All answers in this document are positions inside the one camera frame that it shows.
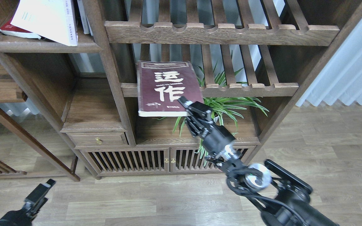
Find white curtain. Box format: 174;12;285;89
296;19;362;107

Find red book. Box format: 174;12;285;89
0;18;42;40

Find white book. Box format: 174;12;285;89
77;0;93;36
11;0;78;46

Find white plant pot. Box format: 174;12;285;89
211;113;220;123

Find dark wooden bookshelf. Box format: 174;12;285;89
0;0;362;178

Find white upright book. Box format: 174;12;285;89
77;0;93;36

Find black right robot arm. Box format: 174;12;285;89
178;96;337;226

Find green spider plant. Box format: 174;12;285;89
172;70;269;159

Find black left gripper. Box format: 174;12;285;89
0;179;56;226

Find dark brown book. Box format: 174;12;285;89
137;61;203;117

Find brass drawer knob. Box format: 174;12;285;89
95;137;102;145

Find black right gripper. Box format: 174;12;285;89
178;96;236;157

